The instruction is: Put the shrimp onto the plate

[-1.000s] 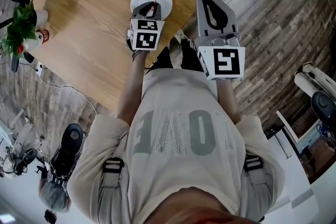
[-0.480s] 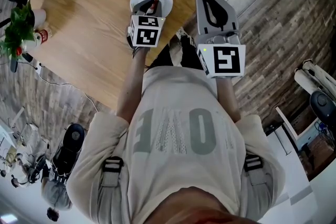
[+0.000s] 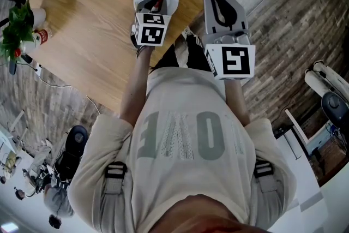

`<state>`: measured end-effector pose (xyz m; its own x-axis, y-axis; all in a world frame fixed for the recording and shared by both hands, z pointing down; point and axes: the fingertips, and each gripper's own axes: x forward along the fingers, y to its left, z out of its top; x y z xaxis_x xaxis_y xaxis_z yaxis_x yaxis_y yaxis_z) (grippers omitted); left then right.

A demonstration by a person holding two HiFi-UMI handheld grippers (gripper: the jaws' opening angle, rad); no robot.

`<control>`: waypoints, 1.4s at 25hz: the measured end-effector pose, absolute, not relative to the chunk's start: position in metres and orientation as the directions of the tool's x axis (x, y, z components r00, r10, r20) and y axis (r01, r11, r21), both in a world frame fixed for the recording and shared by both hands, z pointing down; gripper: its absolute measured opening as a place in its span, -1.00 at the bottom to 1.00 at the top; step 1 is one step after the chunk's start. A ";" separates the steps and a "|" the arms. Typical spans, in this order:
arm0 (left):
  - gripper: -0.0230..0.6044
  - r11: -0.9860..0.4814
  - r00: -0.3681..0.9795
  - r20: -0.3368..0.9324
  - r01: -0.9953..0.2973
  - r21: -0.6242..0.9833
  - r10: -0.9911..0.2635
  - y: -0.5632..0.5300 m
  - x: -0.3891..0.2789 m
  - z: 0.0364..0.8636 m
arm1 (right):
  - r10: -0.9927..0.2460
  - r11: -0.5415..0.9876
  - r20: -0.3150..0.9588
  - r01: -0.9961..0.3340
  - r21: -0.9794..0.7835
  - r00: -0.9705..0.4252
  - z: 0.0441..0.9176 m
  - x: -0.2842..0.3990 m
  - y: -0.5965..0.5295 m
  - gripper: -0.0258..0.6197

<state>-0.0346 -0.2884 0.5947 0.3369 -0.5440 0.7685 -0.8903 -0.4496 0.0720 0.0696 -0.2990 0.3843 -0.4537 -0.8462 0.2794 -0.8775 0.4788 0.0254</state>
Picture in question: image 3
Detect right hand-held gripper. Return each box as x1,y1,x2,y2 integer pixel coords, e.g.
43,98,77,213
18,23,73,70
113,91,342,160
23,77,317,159
201,0,256,81

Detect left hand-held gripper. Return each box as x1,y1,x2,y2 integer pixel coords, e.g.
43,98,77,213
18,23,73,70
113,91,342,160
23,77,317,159
131,0,172,49

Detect person's right forearm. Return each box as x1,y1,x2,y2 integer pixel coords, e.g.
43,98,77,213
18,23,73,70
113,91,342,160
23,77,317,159
223,78,251,127

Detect person's left forearm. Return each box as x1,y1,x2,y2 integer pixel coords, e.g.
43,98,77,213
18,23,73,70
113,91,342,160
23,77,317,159
119,45,157,127

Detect person's white shoe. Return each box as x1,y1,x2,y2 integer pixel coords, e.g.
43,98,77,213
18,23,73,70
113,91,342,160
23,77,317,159
180,25,204,49

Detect person's black trousers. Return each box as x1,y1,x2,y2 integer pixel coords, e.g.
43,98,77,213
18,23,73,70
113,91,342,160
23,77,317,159
149,33,216,74

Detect person's beige printed shirt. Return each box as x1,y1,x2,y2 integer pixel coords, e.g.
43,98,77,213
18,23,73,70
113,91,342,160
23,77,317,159
67,67,297,230

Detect clear bottle with red label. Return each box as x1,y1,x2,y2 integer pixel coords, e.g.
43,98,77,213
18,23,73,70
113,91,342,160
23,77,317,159
19,28,53,55

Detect white power strip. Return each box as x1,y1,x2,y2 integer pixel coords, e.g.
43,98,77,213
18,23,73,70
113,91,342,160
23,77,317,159
33,62,45,77

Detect green leafy plant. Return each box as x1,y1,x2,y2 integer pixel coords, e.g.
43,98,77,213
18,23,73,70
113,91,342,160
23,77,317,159
0,0,35,63

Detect black round machine base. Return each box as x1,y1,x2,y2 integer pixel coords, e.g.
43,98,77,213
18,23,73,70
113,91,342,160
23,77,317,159
320,91,349,130

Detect black office chair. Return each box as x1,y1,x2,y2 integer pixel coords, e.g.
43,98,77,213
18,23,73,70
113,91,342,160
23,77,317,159
51,124,89,188

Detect white desk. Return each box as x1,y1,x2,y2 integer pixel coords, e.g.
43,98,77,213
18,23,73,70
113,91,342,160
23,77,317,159
274,109,332,216

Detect white cable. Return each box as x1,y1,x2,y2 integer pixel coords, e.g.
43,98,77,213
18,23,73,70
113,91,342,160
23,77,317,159
34,68,100,114

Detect grey harness strap with buckle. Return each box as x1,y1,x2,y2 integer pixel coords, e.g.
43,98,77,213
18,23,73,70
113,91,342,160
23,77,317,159
254,159,278,193
103,161,128,195

